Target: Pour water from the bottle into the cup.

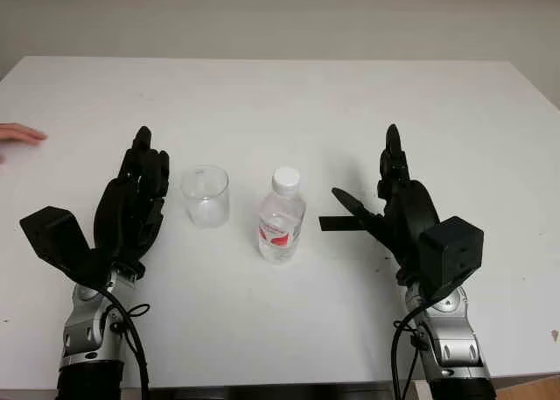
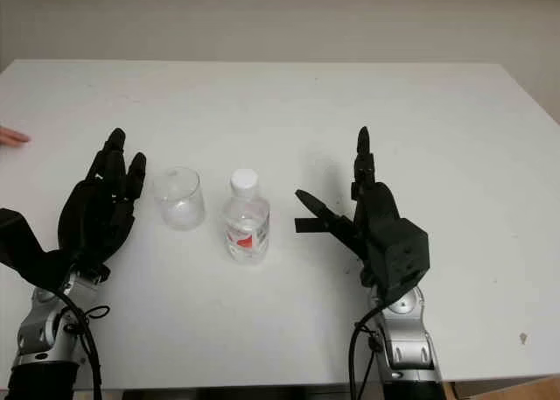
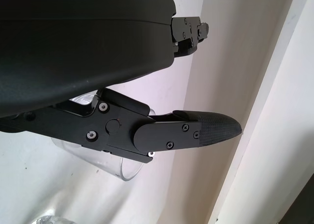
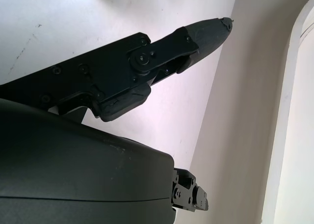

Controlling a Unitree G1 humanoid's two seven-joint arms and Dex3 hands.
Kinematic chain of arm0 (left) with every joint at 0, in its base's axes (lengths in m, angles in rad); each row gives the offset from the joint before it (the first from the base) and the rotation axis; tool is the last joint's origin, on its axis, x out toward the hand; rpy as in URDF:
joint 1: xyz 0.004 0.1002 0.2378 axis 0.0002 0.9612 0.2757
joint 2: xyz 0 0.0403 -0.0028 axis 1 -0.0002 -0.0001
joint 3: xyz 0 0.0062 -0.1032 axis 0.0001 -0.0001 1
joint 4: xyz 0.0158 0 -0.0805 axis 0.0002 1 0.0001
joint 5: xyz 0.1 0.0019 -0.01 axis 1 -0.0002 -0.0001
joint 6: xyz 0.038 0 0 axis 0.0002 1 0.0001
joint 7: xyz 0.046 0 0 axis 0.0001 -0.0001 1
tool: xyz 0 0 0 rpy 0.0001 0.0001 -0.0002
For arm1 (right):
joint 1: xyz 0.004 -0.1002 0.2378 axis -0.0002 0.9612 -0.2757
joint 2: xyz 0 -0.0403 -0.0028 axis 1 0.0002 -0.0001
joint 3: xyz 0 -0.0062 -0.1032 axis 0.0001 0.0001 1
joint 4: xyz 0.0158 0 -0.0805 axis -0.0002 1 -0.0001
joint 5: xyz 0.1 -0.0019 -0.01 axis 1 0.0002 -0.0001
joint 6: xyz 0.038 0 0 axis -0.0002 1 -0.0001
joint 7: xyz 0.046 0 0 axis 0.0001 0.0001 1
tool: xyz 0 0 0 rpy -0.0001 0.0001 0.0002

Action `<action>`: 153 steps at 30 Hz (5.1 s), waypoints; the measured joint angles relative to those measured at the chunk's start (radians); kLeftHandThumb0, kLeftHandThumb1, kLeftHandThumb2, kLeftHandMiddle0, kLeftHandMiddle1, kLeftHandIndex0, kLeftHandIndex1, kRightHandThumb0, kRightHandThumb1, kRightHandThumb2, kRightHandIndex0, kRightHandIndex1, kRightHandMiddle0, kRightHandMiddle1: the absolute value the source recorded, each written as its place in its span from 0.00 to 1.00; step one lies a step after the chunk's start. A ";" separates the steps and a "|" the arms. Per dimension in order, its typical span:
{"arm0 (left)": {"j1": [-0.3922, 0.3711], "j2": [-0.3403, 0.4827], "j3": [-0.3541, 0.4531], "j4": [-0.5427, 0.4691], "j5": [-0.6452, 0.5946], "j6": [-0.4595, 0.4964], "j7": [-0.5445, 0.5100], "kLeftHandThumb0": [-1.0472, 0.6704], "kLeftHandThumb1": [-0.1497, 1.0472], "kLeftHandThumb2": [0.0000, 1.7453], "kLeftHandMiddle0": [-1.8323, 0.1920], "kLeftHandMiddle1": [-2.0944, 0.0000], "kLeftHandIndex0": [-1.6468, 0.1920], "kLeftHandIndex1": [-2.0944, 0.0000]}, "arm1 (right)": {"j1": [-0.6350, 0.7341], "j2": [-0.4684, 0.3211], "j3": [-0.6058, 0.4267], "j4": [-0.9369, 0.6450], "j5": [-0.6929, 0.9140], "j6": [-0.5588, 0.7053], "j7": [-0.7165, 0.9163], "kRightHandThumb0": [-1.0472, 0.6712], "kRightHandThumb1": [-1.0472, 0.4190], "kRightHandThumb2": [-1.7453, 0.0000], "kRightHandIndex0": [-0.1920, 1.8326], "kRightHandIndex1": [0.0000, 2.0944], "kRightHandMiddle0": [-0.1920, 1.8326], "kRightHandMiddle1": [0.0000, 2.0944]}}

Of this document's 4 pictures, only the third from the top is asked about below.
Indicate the clear water bottle white cap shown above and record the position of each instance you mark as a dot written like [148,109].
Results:
[49,221]

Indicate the clear plastic cup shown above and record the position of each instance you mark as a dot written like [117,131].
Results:
[98,160]

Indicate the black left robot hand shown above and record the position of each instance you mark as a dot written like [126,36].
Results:
[73,50]

